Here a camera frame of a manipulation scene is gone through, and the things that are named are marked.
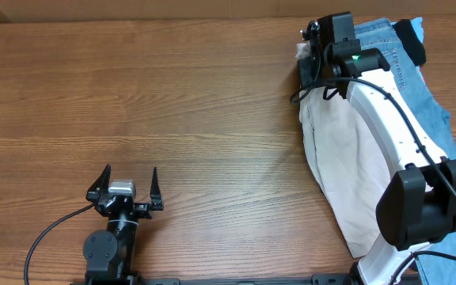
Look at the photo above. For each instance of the black shirt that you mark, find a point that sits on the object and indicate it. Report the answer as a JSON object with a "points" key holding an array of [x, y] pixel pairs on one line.
{"points": [[414, 48]]}

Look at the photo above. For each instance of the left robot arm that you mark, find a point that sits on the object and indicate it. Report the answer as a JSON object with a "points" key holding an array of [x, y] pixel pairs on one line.
{"points": [[109, 252]]}

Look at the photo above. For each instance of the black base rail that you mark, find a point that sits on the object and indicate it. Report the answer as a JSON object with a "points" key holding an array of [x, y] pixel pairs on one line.
{"points": [[251, 281]]}

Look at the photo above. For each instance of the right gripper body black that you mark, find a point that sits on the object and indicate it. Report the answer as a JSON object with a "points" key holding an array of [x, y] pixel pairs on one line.
{"points": [[311, 76]]}

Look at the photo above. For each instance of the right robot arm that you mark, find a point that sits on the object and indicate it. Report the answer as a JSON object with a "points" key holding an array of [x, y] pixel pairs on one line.
{"points": [[378, 145]]}

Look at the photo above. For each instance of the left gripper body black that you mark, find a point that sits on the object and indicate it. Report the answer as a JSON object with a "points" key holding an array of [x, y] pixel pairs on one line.
{"points": [[141, 210]]}

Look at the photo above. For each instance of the light blue garment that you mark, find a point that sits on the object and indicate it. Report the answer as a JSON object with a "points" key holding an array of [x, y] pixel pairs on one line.
{"points": [[418, 29]]}

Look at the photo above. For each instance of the blue denim jeans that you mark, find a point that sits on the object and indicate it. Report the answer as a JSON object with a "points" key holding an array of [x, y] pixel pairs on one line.
{"points": [[433, 118]]}

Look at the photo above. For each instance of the beige shorts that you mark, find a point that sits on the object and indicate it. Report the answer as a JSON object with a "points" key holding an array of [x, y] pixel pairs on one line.
{"points": [[347, 164]]}

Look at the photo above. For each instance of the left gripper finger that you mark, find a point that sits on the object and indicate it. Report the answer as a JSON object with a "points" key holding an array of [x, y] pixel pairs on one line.
{"points": [[155, 193], [100, 185]]}

